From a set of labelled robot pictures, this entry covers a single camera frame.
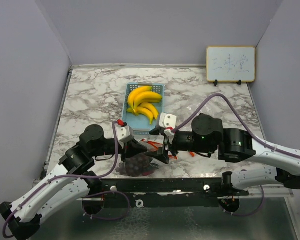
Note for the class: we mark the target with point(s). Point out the light blue plastic basket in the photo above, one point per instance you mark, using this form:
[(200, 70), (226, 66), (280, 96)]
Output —
[(141, 124)]

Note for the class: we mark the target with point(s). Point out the small framed whiteboard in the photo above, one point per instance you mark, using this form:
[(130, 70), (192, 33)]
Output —
[(230, 64)]

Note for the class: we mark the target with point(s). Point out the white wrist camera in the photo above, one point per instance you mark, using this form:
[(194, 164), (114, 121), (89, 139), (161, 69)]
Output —
[(124, 132), (167, 122)]

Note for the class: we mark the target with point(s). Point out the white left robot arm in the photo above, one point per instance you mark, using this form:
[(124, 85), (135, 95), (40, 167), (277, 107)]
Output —
[(71, 179)]

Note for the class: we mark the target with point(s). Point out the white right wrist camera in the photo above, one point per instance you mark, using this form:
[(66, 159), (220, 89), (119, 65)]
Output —
[(167, 122)]

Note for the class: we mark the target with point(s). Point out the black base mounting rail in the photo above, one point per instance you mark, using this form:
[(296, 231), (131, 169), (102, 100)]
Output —
[(162, 192)]

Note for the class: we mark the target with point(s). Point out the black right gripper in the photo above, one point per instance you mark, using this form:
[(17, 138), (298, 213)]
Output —
[(161, 155)]

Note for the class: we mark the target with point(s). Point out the yellow banana bunch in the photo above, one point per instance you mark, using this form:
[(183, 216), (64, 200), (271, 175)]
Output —
[(141, 100)]

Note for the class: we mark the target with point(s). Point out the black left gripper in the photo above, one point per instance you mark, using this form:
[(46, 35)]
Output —
[(132, 148)]

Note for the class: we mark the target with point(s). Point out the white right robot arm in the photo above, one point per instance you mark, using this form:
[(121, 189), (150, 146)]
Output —
[(281, 165)]

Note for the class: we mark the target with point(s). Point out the clear orange zipper bag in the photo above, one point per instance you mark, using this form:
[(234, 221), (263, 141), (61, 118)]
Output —
[(152, 146)]

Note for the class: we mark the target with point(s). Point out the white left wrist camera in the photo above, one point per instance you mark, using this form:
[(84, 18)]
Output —
[(124, 132)]

